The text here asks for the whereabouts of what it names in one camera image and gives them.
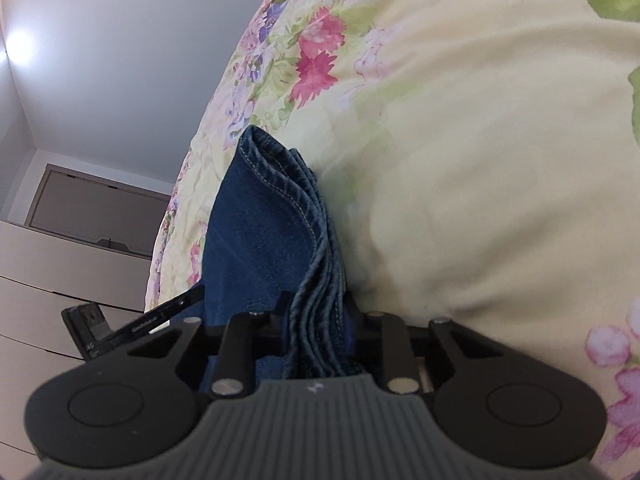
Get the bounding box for white wardrobe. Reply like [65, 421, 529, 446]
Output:
[0, 220, 154, 461]

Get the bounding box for blue denim pants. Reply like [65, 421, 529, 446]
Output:
[197, 125, 367, 394]

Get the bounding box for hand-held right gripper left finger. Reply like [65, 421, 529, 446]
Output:
[127, 310, 291, 401]

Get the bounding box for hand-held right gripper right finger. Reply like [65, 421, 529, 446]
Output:
[349, 310, 506, 395]

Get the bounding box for floral yellow blanket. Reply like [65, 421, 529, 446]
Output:
[144, 0, 640, 480]

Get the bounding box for grey framed wall panel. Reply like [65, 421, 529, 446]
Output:
[25, 163, 173, 261]

